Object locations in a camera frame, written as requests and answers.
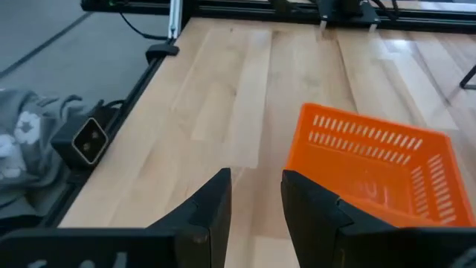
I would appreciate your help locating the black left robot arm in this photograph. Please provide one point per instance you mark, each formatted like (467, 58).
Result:
(346, 9)

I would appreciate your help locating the black table-level camera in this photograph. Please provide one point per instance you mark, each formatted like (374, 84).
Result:
(80, 143)

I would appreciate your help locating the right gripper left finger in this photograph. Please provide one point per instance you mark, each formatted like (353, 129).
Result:
(204, 223)

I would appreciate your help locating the grey flowered cloth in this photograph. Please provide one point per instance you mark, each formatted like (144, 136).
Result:
(26, 149)

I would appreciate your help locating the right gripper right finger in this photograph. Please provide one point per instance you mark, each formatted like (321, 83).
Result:
(312, 223)

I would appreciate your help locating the orange slotted plastic basket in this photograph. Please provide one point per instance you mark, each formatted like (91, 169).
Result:
(372, 178)

